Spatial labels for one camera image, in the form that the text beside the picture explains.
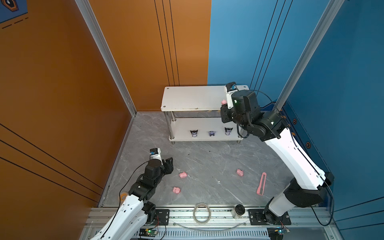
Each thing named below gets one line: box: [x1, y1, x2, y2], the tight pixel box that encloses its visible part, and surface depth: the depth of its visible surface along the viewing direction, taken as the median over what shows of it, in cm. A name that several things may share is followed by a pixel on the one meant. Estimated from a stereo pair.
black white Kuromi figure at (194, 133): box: [190, 129, 198, 138], surface depth 96 cm
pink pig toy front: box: [172, 186, 181, 194], surface depth 82 cm
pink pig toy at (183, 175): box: [178, 171, 188, 179], surface depth 87 cm
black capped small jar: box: [230, 204, 245, 219], surface depth 70 cm
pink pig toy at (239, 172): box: [236, 168, 244, 177], surface depth 88 cm
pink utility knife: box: [256, 172, 267, 196], surface depth 84 cm
